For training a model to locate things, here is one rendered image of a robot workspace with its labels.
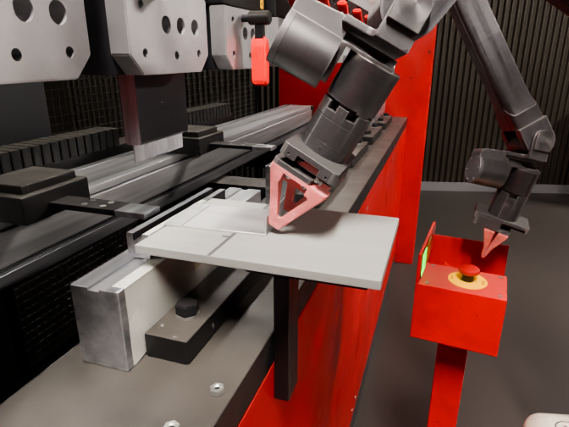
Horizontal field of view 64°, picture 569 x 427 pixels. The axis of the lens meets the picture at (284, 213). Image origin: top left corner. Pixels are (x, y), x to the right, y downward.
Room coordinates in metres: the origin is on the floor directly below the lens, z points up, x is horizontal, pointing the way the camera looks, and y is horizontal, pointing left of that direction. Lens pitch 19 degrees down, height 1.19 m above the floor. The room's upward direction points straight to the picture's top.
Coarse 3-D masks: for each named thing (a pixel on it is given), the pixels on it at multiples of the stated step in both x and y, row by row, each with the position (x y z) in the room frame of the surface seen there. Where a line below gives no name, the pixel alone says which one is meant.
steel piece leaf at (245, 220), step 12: (204, 216) 0.54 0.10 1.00; (216, 216) 0.54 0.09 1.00; (228, 216) 0.54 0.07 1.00; (240, 216) 0.54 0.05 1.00; (252, 216) 0.54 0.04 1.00; (264, 216) 0.54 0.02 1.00; (204, 228) 0.50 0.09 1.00; (216, 228) 0.50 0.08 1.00; (228, 228) 0.50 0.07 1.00; (240, 228) 0.50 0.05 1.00; (252, 228) 0.50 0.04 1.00; (264, 228) 0.48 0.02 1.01
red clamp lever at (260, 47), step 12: (252, 12) 0.66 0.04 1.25; (264, 12) 0.66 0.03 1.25; (252, 24) 0.67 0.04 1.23; (264, 24) 0.66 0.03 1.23; (264, 36) 0.66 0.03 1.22; (252, 48) 0.66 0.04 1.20; (264, 48) 0.66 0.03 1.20; (252, 60) 0.66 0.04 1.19; (264, 60) 0.66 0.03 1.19; (252, 72) 0.66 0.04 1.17; (264, 72) 0.66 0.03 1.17; (264, 84) 0.66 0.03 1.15
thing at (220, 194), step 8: (200, 192) 0.65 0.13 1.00; (208, 192) 0.66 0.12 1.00; (216, 192) 0.65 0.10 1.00; (224, 192) 0.67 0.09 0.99; (192, 200) 0.62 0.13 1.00; (176, 208) 0.58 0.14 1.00; (184, 208) 0.59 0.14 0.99; (160, 216) 0.54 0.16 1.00; (168, 216) 0.56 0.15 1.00; (144, 224) 0.52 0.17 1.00; (152, 224) 0.52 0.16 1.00; (128, 232) 0.49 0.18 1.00; (136, 232) 0.49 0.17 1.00; (144, 232) 0.51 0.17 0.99; (128, 240) 0.49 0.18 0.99; (136, 240) 0.49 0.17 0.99; (128, 248) 0.49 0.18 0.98; (136, 256) 0.48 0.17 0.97; (144, 256) 0.48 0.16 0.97
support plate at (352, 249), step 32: (288, 224) 0.52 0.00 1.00; (320, 224) 0.52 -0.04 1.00; (352, 224) 0.52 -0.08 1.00; (384, 224) 0.52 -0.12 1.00; (160, 256) 0.44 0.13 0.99; (192, 256) 0.43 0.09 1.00; (224, 256) 0.42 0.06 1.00; (256, 256) 0.42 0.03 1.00; (288, 256) 0.42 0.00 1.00; (320, 256) 0.42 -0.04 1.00; (352, 256) 0.42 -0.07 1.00; (384, 256) 0.42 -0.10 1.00
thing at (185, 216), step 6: (198, 204) 0.59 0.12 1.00; (204, 204) 0.59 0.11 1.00; (210, 204) 0.59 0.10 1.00; (186, 210) 0.56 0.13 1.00; (192, 210) 0.56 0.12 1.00; (198, 210) 0.56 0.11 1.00; (174, 216) 0.54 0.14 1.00; (180, 216) 0.54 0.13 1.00; (186, 216) 0.54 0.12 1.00; (192, 216) 0.54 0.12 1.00; (168, 222) 0.52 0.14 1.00; (174, 222) 0.52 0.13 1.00; (180, 222) 0.52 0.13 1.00
